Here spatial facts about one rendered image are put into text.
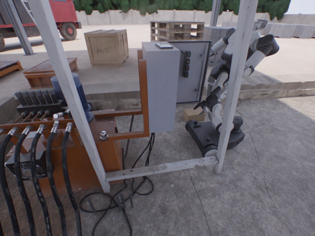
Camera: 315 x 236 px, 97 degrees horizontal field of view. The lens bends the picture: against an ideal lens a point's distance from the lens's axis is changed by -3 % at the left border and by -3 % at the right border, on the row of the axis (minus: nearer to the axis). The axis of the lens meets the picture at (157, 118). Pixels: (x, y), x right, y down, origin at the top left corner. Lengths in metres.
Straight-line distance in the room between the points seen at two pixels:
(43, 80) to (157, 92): 2.78
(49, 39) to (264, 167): 2.18
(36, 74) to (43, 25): 2.70
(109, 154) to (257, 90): 3.09
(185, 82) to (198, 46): 0.33
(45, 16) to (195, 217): 1.62
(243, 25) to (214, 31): 3.23
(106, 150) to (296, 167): 2.11
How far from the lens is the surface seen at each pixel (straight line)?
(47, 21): 0.80
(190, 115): 2.34
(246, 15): 0.94
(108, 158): 1.37
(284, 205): 1.93
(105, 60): 4.15
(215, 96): 1.39
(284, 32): 14.93
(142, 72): 0.92
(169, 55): 0.92
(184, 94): 1.53
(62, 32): 10.74
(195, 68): 1.47
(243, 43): 0.96
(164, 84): 0.96
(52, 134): 1.05
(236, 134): 2.13
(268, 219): 1.77
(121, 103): 2.72
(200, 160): 1.56
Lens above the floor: 1.41
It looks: 35 degrees down
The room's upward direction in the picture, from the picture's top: straight up
